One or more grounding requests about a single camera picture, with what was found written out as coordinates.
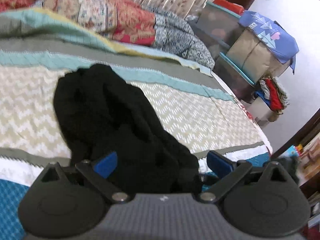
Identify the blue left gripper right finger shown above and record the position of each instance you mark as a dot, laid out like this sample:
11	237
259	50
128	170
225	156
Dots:
219	164

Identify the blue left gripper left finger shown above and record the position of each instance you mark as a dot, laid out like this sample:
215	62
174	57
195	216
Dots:
105	165

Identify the black pants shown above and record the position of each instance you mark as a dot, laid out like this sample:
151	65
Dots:
99	113

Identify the chevron patterned bedsheet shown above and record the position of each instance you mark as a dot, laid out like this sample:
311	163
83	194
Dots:
38	47

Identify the white cardboard box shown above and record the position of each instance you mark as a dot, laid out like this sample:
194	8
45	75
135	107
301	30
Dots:
261	113

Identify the pile of colourful clothes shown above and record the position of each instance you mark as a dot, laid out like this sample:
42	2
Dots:
273	93

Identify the translucent teal storage box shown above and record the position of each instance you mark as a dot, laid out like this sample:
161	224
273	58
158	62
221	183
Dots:
241	58

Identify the blue white patterned blanket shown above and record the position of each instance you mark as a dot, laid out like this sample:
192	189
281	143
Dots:
174	35

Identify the blue printed cloth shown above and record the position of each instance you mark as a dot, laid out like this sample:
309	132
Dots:
281	44

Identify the red floral quilt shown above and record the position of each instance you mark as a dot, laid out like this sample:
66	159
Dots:
120	20

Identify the red bag on box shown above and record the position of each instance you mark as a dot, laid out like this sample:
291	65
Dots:
238	9

